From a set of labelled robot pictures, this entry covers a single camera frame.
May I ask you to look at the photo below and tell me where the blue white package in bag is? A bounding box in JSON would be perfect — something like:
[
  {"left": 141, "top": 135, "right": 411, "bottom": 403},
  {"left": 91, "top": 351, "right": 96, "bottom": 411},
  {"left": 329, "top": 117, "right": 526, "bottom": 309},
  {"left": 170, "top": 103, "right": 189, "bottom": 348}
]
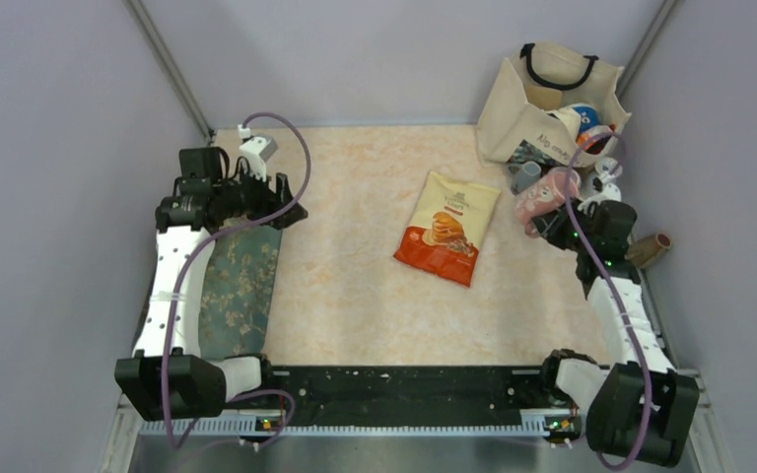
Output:
[{"left": 564, "top": 102, "right": 602, "bottom": 135}]

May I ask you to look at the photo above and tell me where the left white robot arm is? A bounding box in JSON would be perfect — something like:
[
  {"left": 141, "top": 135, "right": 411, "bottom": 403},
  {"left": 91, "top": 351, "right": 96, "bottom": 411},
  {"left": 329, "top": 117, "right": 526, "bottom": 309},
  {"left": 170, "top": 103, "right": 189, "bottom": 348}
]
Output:
[{"left": 114, "top": 142, "right": 308, "bottom": 422}]

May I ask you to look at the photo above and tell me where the orange snack packet in bag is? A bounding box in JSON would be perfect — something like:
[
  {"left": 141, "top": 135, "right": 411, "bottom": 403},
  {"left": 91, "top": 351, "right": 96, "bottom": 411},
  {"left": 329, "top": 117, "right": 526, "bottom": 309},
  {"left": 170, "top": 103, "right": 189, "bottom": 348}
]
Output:
[{"left": 576, "top": 124, "right": 616, "bottom": 156}]

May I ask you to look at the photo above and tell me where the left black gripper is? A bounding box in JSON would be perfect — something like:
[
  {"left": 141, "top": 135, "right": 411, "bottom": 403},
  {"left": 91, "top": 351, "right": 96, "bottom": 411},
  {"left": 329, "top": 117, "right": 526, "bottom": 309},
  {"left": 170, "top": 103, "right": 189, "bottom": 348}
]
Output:
[{"left": 214, "top": 160, "right": 308, "bottom": 229}]

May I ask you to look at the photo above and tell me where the orange chips bag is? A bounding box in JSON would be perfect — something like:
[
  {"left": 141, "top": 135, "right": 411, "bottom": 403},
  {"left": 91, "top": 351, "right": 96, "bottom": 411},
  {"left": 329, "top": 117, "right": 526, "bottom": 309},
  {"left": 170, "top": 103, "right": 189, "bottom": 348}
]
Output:
[{"left": 393, "top": 170, "right": 501, "bottom": 288}]

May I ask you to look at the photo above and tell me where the teal floral placemat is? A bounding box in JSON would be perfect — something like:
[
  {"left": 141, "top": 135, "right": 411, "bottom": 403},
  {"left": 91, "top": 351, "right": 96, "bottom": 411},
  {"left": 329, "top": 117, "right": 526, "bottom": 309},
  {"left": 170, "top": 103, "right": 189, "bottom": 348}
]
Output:
[{"left": 199, "top": 226, "right": 282, "bottom": 361}]

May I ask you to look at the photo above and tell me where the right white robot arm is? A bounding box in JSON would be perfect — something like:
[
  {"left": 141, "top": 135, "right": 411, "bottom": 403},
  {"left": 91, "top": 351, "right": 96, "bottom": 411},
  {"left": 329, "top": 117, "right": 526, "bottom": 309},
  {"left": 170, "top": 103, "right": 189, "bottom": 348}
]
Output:
[{"left": 531, "top": 200, "right": 700, "bottom": 468}]

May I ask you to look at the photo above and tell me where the small brown striped cup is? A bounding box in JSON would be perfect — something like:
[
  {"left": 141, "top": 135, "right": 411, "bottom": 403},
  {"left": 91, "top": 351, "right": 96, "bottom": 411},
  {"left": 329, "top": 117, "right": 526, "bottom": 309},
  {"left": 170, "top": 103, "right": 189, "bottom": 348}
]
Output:
[{"left": 626, "top": 233, "right": 672, "bottom": 269}]

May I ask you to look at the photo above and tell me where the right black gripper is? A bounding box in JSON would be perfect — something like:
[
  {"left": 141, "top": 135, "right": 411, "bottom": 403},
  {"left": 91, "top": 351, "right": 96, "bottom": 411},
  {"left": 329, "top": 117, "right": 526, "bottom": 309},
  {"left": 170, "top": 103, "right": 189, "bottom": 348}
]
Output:
[{"left": 530, "top": 195, "right": 596, "bottom": 254}]

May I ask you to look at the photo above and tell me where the blue grey mug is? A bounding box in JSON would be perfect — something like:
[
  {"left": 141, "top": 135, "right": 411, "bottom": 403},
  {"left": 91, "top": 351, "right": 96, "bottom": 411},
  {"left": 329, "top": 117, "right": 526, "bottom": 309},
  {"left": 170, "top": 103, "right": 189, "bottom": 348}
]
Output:
[{"left": 508, "top": 161, "right": 542, "bottom": 195}]

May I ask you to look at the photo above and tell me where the large pink mug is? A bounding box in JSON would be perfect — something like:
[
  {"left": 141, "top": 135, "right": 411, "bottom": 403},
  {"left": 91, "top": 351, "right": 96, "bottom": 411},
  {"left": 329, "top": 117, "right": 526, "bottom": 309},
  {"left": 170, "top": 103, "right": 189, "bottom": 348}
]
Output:
[{"left": 516, "top": 167, "right": 582, "bottom": 238}]

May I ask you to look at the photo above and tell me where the metal corner frame rail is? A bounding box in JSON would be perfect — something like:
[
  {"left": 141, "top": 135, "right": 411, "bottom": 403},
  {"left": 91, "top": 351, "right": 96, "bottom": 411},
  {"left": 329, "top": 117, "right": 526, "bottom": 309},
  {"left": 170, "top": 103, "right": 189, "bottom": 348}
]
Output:
[{"left": 122, "top": 0, "right": 214, "bottom": 142}]

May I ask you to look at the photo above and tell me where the beige canvas tote bag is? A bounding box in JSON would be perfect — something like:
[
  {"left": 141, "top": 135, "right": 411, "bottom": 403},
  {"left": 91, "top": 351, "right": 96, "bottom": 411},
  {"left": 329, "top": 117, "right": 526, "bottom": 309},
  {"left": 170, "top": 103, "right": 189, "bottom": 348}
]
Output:
[{"left": 475, "top": 42, "right": 631, "bottom": 165}]

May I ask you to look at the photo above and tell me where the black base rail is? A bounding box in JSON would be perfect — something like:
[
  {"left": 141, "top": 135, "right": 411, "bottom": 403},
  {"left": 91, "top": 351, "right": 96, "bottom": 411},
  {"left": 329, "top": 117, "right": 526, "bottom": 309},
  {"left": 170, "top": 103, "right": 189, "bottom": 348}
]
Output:
[{"left": 215, "top": 364, "right": 605, "bottom": 429}]

